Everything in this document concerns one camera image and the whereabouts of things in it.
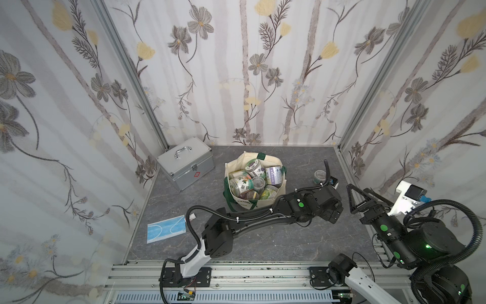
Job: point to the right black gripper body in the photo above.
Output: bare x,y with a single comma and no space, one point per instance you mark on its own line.
364,207

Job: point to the yellow green seed cup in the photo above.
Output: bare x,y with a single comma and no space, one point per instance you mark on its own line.
269,193

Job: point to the purple label metal can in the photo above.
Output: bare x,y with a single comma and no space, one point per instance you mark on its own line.
274,176

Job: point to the silver first aid case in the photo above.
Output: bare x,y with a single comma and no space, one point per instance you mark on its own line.
187,163

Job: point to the large strawberry label jar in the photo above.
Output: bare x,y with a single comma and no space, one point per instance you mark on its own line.
241,185

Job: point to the purple flower lid jar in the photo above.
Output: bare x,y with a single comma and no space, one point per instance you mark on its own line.
254,168

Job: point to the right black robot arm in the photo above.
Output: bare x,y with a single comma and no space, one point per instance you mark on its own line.
424,245

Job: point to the blue face mask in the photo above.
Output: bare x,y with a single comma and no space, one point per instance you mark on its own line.
166,229

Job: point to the clear lid green seed cup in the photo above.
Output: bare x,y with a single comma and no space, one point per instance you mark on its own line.
320,177

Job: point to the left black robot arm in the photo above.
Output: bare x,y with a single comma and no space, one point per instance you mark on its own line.
298,207

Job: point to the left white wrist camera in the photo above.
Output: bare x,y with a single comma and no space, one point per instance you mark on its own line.
334,182

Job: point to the red label seed jar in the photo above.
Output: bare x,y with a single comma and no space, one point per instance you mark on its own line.
236,174

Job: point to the cream canvas tote bag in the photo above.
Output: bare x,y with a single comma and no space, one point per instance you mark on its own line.
239,164

